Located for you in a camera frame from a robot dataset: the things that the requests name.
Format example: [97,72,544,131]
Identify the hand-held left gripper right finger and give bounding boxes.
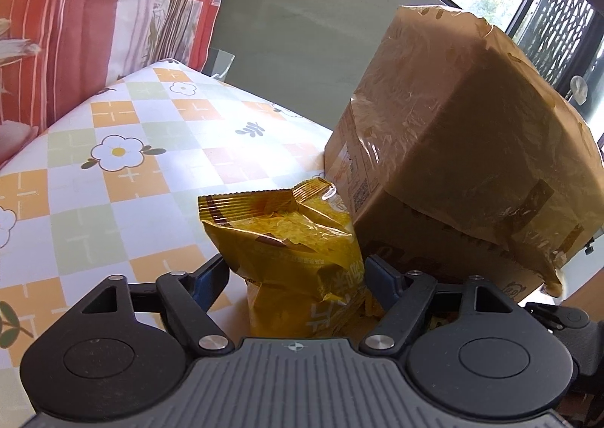
[361,255,514,353]

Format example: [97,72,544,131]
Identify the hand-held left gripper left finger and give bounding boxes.
[81,253,235,355]

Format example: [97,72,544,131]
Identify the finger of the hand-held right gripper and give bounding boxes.
[524,301,592,331]

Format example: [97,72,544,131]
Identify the yellow snack bag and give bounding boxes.
[197,177,385,339]

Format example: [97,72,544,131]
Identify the brown cardboard box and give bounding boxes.
[323,4,604,303]

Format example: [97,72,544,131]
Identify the floral checked tablecloth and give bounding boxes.
[0,59,378,428]

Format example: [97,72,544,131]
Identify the clear plastic container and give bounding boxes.
[205,47,236,80]

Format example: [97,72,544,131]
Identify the white round object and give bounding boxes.
[569,75,588,103]

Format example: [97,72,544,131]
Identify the black metal window grille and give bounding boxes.
[516,0,600,96]

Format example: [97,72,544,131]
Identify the pink printed curtain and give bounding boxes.
[0,0,249,167]

